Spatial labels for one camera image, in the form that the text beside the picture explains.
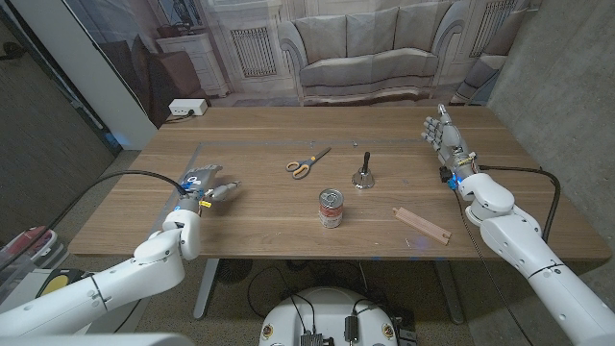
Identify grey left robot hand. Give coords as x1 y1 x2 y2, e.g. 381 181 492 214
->
174 163 243 213

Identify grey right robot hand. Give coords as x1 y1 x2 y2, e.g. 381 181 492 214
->
421 103 480 180

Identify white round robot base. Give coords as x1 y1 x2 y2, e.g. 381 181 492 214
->
258 286 400 346

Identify tomato can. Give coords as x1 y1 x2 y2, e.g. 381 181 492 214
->
318 187 345 230

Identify white power strip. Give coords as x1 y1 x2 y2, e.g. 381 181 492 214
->
168 98 209 117

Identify wooden toy track piece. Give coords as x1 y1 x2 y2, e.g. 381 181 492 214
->
392 206 453 247

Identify grey tape outline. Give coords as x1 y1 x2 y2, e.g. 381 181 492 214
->
138 138 529 254

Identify grey table leg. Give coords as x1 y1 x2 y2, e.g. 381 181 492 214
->
434 259 466 326
192 258 221 321

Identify printed living room backdrop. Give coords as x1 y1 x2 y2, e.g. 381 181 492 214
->
61 0 544 130

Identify red item in clear box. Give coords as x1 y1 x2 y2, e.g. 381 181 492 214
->
0 225 66 270

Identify yellow black foot pedal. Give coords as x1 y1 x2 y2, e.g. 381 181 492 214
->
36 267 86 299

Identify white robot torso edge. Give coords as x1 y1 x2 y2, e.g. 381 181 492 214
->
0 333 196 346

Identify black adapter on base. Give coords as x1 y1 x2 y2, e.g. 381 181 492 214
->
344 315 359 344

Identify clear plastic bin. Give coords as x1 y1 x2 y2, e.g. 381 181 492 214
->
0 252 38 305

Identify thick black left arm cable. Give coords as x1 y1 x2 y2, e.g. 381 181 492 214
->
0 169 189 271

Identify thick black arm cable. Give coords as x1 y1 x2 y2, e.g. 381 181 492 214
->
0 169 189 271
479 164 562 244

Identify silver hand bell black handle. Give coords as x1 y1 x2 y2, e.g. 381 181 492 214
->
351 151 376 190

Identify orange handled scissors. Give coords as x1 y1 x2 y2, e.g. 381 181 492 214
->
285 146 332 181

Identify black floor cable loop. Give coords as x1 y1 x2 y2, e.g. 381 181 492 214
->
246 265 308 321

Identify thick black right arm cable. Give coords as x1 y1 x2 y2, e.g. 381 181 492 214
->
479 164 562 244

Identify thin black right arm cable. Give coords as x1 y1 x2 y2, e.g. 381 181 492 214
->
453 188 535 346

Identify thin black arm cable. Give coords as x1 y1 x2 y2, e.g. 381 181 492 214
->
453 188 535 346
112 297 146 334

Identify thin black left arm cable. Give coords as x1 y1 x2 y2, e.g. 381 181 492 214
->
112 297 146 334

